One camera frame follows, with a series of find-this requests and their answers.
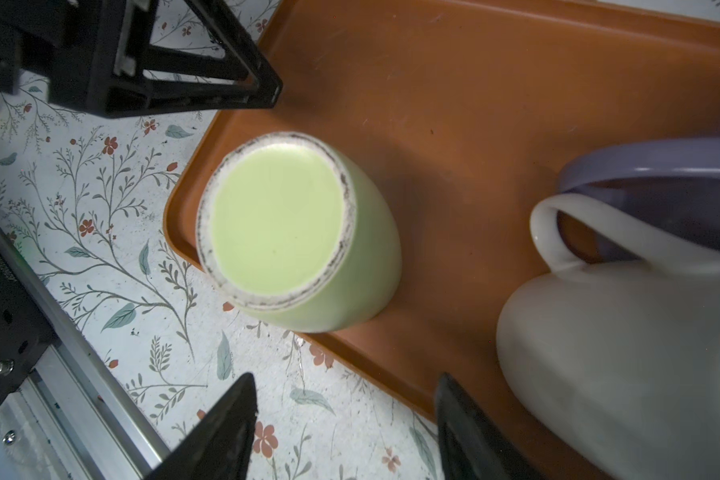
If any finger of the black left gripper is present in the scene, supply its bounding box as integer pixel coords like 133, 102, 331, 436
104, 0, 284, 119

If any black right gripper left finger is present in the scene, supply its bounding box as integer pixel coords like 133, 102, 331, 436
146, 373, 258, 480

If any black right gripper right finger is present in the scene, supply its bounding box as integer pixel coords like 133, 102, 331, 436
435, 373, 542, 480

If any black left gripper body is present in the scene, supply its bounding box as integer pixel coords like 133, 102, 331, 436
0, 1, 138, 117

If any light green mug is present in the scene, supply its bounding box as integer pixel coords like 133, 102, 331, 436
195, 132, 402, 333

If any white mug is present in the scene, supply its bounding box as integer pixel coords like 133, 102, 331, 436
496, 193, 720, 479

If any purple mug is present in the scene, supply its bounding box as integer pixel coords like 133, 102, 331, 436
557, 136, 720, 251

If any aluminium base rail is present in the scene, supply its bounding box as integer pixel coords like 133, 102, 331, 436
0, 229, 170, 479

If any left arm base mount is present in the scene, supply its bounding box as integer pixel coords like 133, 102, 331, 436
0, 254, 55, 405

